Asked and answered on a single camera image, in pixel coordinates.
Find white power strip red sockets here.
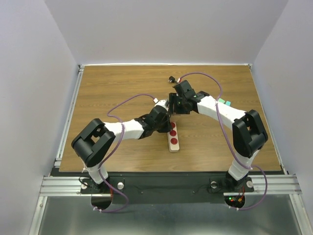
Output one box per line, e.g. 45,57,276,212
167,122,180,153

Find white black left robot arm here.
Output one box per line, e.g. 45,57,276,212
71,105,172,193

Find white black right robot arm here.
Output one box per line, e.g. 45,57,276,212
169,80,268,191

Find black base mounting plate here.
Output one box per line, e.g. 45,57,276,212
50,171,255,211

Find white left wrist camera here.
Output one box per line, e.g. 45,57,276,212
153,98,169,109

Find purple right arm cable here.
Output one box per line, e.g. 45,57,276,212
178,71,268,212

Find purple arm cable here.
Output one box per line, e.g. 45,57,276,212
178,71,268,212
92,94,158,213

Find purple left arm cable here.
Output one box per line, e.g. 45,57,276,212
92,94,158,213

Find aluminium left side rail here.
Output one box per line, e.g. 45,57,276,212
54,65,85,168

